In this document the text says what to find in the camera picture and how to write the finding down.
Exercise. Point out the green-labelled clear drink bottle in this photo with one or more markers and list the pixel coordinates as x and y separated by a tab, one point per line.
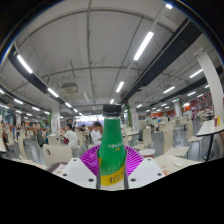
111	150

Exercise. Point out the ceiling air conditioner unit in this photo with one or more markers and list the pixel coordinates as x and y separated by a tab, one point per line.
70	88

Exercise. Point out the ceiling strip lights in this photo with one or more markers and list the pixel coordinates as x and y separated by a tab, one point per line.
143	46

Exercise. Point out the beige canteen chairs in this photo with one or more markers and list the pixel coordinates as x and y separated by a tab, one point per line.
56	154

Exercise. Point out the person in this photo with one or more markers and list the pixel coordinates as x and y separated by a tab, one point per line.
71	137
96	135
40	136

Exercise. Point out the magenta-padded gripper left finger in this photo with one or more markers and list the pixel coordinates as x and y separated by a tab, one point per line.
88	160

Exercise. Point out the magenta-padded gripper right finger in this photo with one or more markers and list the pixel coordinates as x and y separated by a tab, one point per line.
135	160

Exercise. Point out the beige side table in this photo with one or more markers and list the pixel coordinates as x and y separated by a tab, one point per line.
210	128

